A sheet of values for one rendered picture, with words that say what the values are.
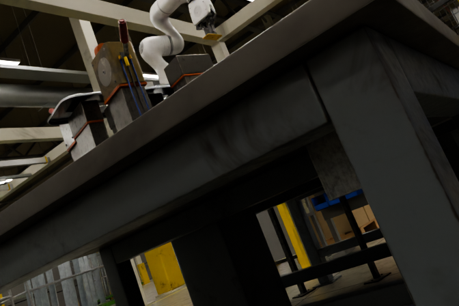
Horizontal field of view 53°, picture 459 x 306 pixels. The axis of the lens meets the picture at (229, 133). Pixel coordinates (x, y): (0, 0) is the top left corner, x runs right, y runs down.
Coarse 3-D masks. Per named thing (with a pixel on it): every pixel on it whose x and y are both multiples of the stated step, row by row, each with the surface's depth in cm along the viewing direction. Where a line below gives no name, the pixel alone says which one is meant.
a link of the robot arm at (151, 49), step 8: (144, 40) 221; (152, 40) 222; (160, 40) 223; (168, 40) 225; (144, 48) 220; (152, 48) 221; (160, 48) 223; (168, 48) 226; (144, 56) 222; (152, 56) 220; (160, 56) 223; (152, 64) 224; (160, 64) 222; (160, 72) 224; (160, 80) 225
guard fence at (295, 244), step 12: (264, 216) 428; (288, 216) 414; (264, 228) 429; (288, 228) 412; (276, 240) 422; (288, 240) 415; (300, 240) 411; (276, 252) 423; (300, 252) 406; (276, 264) 422
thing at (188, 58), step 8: (176, 56) 130; (184, 56) 132; (192, 56) 134; (200, 56) 136; (208, 56) 138; (168, 64) 134; (176, 64) 131; (184, 64) 131; (192, 64) 133; (200, 64) 134; (208, 64) 136; (168, 72) 135; (176, 72) 132; (184, 72) 130; (192, 72) 131; (200, 72) 133; (168, 80) 135; (176, 80) 132; (184, 80) 130; (192, 80) 131; (176, 88) 133
